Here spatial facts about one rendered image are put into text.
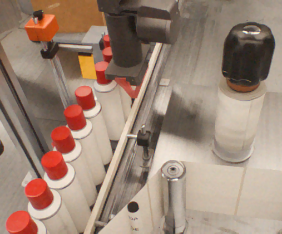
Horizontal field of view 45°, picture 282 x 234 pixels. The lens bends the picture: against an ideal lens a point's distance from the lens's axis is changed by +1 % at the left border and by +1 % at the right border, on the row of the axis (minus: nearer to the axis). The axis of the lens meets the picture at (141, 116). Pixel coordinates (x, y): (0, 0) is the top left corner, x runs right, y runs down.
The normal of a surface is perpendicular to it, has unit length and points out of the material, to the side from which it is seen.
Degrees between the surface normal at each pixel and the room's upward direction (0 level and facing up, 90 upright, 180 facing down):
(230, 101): 92
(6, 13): 90
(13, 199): 0
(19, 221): 3
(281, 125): 0
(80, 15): 90
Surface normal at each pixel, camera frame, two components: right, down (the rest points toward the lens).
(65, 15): -0.09, 0.72
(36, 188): -0.14, -0.71
